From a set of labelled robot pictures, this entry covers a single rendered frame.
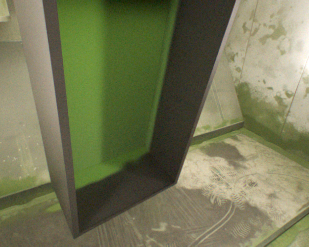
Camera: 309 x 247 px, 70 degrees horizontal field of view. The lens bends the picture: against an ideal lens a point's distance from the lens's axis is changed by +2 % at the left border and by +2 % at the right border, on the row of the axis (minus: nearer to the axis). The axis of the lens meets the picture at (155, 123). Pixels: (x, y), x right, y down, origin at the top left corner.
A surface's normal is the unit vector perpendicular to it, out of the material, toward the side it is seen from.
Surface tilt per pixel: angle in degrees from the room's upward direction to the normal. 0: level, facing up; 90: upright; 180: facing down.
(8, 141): 57
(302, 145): 90
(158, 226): 0
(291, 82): 90
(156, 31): 102
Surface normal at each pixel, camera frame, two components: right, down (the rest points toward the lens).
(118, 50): 0.58, 0.56
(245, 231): 0.04, -0.88
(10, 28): 0.52, 0.41
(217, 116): 0.45, -0.14
